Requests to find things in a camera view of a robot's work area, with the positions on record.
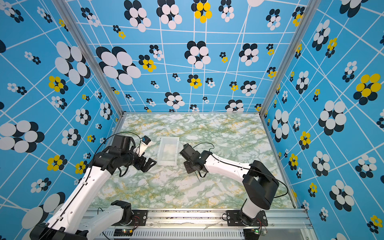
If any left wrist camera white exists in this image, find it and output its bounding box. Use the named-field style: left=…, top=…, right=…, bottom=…
left=135, top=136, right=152, bottom=157

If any right corner aluminium post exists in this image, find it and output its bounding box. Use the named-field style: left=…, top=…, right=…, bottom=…
left=260, top=0, right=321, bottom=117

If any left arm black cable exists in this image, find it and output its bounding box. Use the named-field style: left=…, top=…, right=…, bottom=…
left=89, top=131, right=145, bottom=181

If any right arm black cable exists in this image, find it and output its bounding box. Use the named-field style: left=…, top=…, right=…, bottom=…
left=191, top=142, right=289, bottom=199

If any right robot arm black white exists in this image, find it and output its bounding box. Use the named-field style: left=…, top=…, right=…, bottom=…
left=180, top=144, right=280, bottom=226

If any corner aluminium post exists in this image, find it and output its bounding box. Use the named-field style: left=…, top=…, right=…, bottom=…
left=260, top=0, right=321, bottom=117
left=52, top=1, right=124, bottom=118

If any clear plastic bin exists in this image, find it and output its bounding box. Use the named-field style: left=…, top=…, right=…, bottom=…
left=157, top=137, right=179, bottom=167

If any left corner aluminium post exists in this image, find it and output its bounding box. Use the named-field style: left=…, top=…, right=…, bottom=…
left=52, top=1, right=124, bottom=118

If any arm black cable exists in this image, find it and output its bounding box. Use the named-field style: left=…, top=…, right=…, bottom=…
left=191, top=142, right=289, bottom=199
left=89, top=131, right=145, bottom=181

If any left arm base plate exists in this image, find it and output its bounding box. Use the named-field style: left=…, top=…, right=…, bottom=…
left=116, top=210, right=148, bottom=227

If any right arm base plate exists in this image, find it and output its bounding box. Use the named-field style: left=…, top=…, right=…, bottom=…
left=222, top=210, right=268, bottom=227

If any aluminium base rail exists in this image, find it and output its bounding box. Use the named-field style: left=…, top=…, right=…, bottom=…
left=96, top=209, right=318, bottom=240

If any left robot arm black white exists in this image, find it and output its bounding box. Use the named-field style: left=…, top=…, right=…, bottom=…
left=30, top=133, right=157, bottom=240

